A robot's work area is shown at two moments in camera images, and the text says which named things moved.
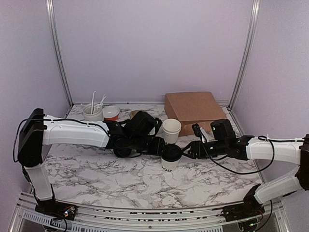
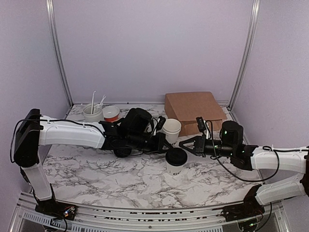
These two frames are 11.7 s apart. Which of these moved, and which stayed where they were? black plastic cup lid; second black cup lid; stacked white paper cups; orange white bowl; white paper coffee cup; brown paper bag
Moved: black plastic cup lid; white paper coffee cup
Stayed: orange white bowl; second black cup lid; stacked white paper cups; brown paper bag
